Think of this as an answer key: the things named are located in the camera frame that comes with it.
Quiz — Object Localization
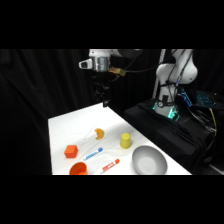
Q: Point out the orange cube block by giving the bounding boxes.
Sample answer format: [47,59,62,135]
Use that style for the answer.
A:
[63,144,79,159]

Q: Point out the blue marker pen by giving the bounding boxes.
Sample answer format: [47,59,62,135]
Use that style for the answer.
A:
[82,147,104,162]

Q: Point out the white table cloth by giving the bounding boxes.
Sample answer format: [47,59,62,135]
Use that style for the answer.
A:
[47,101,193,176]

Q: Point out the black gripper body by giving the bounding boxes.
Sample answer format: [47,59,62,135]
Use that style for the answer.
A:
[92,71,111,102]

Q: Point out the yellow cable connector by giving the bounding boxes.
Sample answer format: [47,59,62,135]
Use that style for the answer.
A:
[109,67,127,78]

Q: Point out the black curtain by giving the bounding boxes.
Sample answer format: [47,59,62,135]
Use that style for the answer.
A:
[0,49,224,176]

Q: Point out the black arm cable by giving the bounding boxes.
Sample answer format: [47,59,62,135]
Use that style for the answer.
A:
[123,49,159,74]

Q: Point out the yellow plastic cup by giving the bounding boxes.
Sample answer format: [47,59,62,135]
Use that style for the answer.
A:
[119,132,133,150]

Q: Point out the red marker pen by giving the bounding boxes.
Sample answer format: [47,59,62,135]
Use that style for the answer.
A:
[99,158,121,174]

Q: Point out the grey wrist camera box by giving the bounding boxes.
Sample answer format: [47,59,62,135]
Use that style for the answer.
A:
[78,58,93,71]

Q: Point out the yellow cable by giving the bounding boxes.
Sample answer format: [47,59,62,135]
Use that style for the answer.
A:
[208,107,218,137]

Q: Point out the grey bowl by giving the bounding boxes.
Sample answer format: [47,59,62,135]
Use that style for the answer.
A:
[131,145,168,176]

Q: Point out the toy croissant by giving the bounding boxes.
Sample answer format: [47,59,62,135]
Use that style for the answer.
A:
[93,127,105,141]

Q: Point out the black robot stand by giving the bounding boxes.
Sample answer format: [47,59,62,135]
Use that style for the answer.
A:
[122,99,216,174]

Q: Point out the backlit keyboard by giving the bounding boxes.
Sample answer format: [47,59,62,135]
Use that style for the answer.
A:
[195,90,220,108]

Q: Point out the orange bowl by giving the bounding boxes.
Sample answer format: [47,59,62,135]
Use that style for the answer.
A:
[68,161,89,176]

